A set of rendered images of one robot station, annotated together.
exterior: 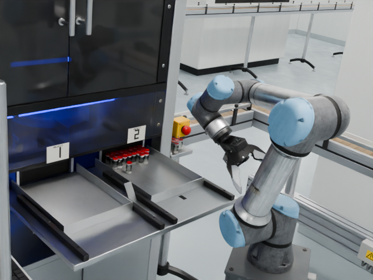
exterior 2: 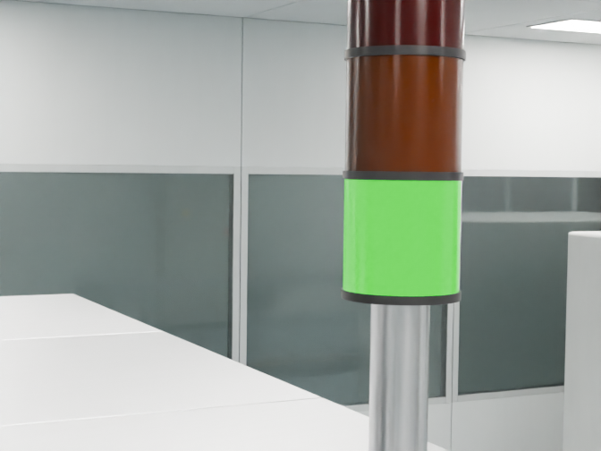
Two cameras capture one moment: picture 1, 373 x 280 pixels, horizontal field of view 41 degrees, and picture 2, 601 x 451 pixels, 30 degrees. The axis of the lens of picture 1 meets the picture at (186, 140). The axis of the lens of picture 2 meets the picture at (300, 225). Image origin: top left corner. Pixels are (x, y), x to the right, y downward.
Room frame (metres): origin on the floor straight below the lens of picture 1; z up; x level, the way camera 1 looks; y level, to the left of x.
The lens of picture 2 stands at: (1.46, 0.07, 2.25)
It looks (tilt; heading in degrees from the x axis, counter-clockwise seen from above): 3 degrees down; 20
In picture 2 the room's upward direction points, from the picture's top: 1 degrees clockwise
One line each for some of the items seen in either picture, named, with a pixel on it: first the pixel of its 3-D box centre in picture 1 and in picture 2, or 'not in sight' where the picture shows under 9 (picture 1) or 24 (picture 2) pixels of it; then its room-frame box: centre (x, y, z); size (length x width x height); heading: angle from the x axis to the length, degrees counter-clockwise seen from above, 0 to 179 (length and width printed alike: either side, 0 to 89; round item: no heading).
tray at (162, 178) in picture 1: (149, 171); not in sight; (1.71, 0.13, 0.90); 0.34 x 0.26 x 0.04; 46
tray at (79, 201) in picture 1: (71, 195); not in sight; (1.47, 0.36, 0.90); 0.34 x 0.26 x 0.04; 46
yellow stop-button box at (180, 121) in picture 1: (178, 126); not in sight; (1.97, 0.04, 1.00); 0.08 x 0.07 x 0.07; 46
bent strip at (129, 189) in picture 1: (139, 198); not in sight; (1.48, 0.13, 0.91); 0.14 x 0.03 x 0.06; 47
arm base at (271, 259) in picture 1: (272, 246); not in sight; (1.40, -0.32, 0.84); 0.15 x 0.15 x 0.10
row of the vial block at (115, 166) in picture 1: (131, 159); not in sight; (1.79, 0.21, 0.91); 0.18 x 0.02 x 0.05; 136
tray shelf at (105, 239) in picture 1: (123, 198); not in sight; (1.54, 0.20, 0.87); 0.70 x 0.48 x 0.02; 136
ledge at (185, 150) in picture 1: (171, 148); not in sight; (2.01, 0.06, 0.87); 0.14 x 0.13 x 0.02; 46
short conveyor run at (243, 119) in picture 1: (200, 120); not in sight; (2.28, -0.05, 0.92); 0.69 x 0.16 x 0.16; 136
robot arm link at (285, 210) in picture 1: (277, 216); not in sight; (1.39, -0.32, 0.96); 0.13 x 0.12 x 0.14; 123
